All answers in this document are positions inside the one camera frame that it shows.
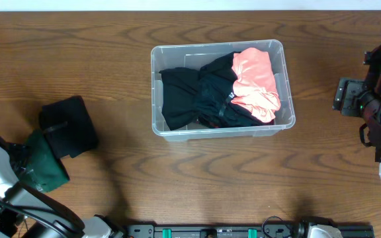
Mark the dark green cloth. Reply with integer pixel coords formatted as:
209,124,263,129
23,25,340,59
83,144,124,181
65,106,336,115
17,130,69,193

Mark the black cloth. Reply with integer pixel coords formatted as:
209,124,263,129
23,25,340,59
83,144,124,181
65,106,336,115
39,95,99,159

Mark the salmon pink cloth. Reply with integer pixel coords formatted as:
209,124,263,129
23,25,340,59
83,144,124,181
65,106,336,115
232,48,281,123

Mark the dark navy garment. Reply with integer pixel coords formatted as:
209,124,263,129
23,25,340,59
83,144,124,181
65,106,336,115
194,74,275,128

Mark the black garment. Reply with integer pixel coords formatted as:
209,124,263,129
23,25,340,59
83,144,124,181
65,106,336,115
159,51,241,132

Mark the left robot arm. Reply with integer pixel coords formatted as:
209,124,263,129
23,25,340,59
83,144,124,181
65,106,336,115
0,136,126,238

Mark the clear plastic storage container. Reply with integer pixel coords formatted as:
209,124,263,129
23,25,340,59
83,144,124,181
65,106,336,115
151,39,296,142

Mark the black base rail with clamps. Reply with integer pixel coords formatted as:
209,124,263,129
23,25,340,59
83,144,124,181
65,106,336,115
87,214,375,238

